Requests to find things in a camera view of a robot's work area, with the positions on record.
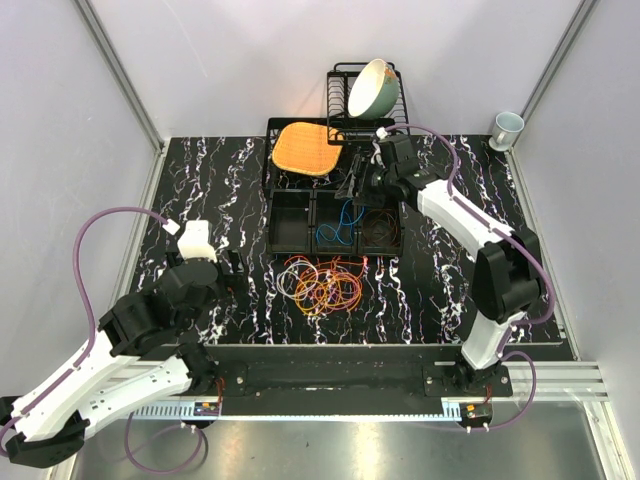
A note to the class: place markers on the green ceramic bowl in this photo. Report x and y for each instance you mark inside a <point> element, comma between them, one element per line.
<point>374,92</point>

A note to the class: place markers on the white mug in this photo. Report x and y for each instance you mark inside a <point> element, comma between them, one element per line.
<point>507,126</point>

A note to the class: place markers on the orange woven mat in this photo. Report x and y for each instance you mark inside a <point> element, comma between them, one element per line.
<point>303,148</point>

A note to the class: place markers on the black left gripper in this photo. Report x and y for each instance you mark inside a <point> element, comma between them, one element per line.
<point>218,292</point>

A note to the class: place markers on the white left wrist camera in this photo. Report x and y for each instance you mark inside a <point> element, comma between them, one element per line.
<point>195,241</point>

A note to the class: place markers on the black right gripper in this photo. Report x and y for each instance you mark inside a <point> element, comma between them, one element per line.
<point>361,170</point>

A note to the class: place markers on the black wire dish rack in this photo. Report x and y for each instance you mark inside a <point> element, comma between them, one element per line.
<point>351,131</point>

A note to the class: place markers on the black flat drip tray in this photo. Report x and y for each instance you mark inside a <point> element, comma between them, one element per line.
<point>275,179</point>

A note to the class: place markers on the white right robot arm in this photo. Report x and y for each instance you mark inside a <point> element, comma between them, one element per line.
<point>507,276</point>

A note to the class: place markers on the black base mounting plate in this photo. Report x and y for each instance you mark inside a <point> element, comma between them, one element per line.
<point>345,380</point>

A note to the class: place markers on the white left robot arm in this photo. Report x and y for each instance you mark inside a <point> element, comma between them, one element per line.
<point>52,423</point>

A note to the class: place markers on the black three-compartment tray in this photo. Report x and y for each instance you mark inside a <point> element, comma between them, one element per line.
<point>314,222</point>

